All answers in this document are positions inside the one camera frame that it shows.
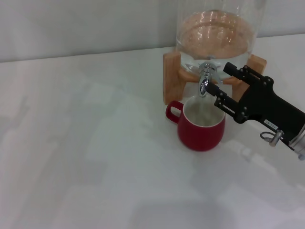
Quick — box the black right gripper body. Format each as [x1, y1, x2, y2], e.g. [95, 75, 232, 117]
[238, 83, 305, 144]

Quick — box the chrome faucet tap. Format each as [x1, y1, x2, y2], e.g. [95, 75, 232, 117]
[197, 62, 224, 98]

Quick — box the red ceramic cup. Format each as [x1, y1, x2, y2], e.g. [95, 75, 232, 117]
[165, 96, 226, 152]

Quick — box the glass water dispenser jar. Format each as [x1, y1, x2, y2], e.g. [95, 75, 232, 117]
[175, 0, 259, 79]

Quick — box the wooden dispenser stand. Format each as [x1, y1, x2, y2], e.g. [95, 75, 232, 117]
[163, 52, 267, 105]

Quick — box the silver cable connector plug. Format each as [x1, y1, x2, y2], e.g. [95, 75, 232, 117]
[259, 130, 284, 146]

